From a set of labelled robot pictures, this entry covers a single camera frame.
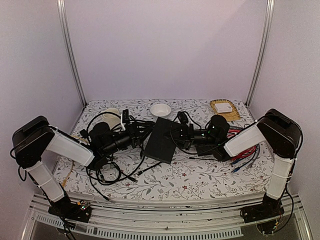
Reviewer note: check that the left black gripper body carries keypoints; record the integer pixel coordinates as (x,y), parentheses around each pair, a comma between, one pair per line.
(134,139)

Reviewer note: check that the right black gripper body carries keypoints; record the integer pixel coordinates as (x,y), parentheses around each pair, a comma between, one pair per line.
(190,136)

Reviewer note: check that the black network switch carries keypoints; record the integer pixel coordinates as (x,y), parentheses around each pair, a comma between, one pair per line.
(160,146)
(205,150)

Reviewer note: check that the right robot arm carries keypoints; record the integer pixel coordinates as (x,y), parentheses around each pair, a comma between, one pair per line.
(282,134)

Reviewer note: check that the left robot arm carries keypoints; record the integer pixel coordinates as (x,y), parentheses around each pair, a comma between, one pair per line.
(37,136)

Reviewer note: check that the white ceramic bowl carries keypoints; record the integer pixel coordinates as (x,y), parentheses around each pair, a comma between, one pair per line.
(160,110)

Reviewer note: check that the cream ceramic mug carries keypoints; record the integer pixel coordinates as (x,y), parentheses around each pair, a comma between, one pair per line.
(111,118)

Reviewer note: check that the white small box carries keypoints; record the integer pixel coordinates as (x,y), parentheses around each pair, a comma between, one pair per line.
(223,107)

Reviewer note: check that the woven bamboo tray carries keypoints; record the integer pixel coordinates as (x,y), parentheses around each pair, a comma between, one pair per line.
(233,116)

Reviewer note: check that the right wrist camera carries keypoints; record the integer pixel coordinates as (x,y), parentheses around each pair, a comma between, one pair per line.
(182,117)

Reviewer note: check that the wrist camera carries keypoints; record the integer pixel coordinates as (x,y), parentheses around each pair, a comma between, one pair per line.
(182,117)
(124,119)

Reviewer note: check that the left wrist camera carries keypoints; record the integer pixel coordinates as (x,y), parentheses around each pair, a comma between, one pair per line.
(124,119)

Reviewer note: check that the front aluminium rail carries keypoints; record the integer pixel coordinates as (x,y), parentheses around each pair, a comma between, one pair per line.
(128,219)

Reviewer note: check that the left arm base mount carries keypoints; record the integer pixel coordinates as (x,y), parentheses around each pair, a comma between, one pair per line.
(66,209)

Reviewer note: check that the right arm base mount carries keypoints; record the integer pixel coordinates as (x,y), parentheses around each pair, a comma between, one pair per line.
(269,208)

